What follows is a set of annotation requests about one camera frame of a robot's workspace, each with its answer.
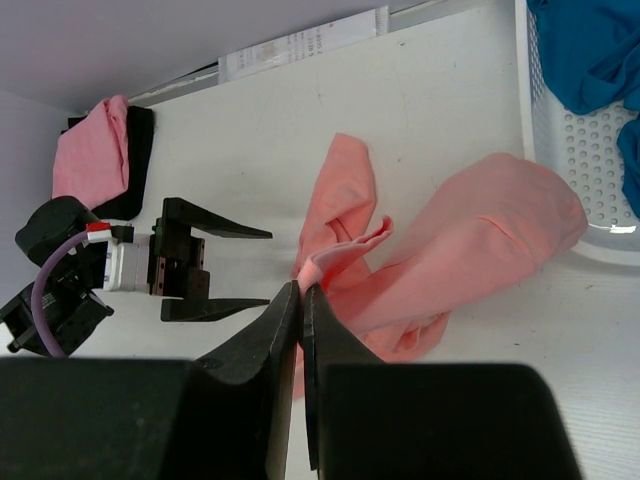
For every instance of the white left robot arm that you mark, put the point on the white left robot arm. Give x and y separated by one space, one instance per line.
79 254

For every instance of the salmon pink t-shirt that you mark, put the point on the salmon pink t-shirt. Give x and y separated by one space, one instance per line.
486 228

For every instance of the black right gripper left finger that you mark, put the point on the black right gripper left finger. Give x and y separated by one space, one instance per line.
224 416

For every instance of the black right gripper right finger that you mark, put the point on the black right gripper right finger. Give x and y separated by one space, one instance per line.
369 419

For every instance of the white paper label sheet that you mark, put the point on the white paper label sheet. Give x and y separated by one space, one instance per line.
303 44

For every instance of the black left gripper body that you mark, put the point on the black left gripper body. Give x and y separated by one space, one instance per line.
168 262

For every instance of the white perforated plastic basket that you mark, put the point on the white perforated plastic basket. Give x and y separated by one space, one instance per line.
581 149

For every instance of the folded pink t-shirt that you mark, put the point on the folded pink t-shirt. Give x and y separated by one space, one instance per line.
92 162

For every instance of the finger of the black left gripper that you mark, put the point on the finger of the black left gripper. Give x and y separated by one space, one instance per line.
185 213
209 310

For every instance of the blue t-shirt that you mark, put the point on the blue t-shirt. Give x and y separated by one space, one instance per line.
589 52

